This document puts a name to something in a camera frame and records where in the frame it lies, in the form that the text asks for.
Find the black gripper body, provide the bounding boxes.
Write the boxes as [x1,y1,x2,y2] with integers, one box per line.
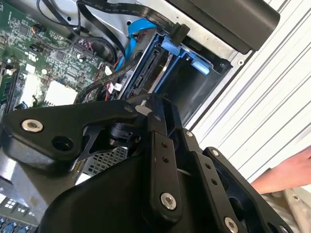
[38,154,221,233]

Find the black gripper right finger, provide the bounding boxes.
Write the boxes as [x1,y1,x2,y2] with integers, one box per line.
[145,94,293,233]

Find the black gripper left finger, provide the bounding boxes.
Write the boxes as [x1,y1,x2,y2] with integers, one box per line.
[1,99,183,220]

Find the hard disk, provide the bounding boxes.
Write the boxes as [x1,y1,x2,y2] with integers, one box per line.
[121,31,210,99]

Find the person's bare hand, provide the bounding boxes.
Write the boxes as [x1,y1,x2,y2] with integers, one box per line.
[251,147,311,195]

